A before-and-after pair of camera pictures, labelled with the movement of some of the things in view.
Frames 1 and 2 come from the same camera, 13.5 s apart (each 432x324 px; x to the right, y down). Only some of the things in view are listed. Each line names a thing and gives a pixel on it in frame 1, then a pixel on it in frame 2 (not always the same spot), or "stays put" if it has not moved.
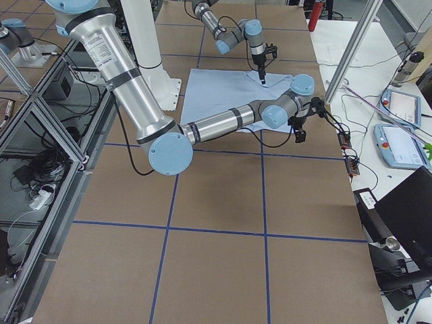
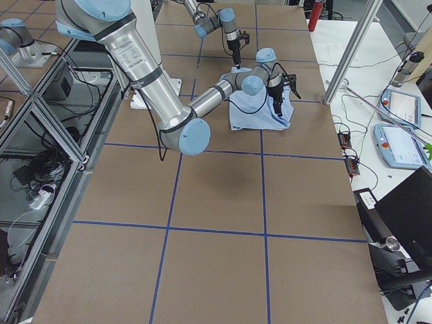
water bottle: x=407 y=68 stays put
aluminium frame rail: x=49 y=142 stays put
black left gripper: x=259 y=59 → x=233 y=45
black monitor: x=408 y=210 stays put
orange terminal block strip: x=352 y=163 stays put
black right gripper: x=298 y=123 → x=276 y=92
